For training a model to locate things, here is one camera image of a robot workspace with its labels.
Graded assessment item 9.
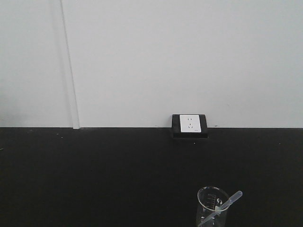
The black socket mounting box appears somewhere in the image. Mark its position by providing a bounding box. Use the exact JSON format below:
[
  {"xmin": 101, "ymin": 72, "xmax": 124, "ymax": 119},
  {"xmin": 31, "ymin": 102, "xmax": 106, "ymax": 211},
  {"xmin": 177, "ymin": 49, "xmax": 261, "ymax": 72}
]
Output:
[{"xmin": 171, "ymin": 114, "xmax": 208, "ymax": 140}]

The clear glass beaker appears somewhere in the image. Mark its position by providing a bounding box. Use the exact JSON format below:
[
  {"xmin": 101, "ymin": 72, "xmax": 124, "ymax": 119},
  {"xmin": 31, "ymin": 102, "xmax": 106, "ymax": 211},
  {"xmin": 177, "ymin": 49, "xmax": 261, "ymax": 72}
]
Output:
[{"xmin": 196, "ymin": 186, "xmax": 229, "ymax": 227}]

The clear plastic pipette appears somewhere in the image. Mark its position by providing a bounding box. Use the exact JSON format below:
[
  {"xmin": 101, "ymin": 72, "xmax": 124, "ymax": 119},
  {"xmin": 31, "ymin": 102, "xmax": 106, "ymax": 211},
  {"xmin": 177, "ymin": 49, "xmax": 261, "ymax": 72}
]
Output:
[{"xmin": 200, "ymin": 191, "xmax": 243, "ymax": 225}]

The white wall power socket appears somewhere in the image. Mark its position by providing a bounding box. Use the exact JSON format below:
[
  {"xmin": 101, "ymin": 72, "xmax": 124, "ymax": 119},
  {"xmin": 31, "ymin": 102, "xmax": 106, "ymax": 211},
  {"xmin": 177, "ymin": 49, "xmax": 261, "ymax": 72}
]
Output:
[{"xmin": 179, "ymin": 114, "xmax": 202, "ymax": 133}]

